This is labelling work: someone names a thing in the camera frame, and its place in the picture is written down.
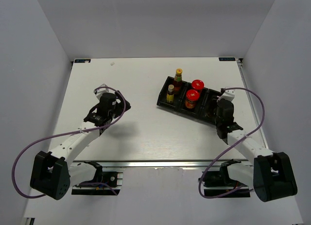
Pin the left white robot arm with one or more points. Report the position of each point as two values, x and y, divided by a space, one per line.
54 173

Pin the black three-compartment tray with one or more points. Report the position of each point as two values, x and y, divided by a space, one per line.
208 97

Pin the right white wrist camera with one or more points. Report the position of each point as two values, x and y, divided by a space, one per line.
227 94

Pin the pink-lid spice bottle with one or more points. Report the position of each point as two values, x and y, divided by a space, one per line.
211 111

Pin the yellow-label small bottle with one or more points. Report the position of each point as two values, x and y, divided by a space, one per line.
170 93

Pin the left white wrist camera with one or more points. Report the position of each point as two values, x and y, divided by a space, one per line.
101 90

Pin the red-lid sauce jar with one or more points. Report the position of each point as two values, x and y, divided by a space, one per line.
197 85
191 99

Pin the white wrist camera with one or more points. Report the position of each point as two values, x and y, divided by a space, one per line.
101 90
227 94

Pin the left blue corner sticker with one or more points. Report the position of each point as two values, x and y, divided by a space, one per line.
76 61

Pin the red-label sauce bottle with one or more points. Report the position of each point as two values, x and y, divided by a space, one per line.
177 83

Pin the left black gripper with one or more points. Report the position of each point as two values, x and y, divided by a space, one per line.
120 105

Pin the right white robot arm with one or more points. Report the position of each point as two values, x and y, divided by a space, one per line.
270 174

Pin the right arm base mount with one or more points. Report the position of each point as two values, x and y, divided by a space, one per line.
217 182

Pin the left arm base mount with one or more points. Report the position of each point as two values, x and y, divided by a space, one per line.
92 178

